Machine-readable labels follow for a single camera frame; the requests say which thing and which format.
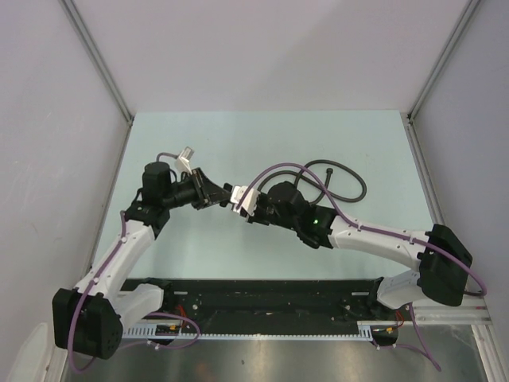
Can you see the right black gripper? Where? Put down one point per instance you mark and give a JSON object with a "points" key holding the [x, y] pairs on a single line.
{"points": [[255, 217]]}

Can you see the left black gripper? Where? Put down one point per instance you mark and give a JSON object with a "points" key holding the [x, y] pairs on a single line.
{"points": [[211, 192]]}

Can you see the black T-shaped connector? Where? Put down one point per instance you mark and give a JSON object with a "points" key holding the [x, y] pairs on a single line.
{"points": [[227, 195]]}

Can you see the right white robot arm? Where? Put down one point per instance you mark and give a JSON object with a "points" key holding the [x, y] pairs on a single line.
{"points": [[437, 262]]}

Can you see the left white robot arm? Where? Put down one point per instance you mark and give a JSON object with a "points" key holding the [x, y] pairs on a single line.
{"points": [[90, 317]]}

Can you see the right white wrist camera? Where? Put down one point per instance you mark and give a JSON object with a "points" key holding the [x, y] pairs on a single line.
{"points": [[247, 197]]}

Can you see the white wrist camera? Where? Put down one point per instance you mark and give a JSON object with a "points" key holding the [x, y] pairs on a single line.
{"points": [[247, 197], [182, 162]]}

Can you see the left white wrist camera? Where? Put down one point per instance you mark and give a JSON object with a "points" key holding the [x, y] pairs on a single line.
{"points": [[182, 162]]}

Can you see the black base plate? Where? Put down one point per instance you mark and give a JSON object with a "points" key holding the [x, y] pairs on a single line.
{"points": [[274, 305]]}

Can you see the white slotted cable duct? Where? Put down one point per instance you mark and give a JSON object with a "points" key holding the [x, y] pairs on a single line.
{"points": [[353, 331]]}

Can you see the left aluminium corner post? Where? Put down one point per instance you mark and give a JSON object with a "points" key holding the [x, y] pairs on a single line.
{"points": [[91, 48]]}

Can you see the aluminium corner post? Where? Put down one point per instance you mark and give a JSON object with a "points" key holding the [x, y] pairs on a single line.
{"points": [[91, 48], [461, 26]]}

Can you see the right aluminium corner post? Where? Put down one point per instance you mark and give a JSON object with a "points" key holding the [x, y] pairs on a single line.
{"points": [[461, 26]]}

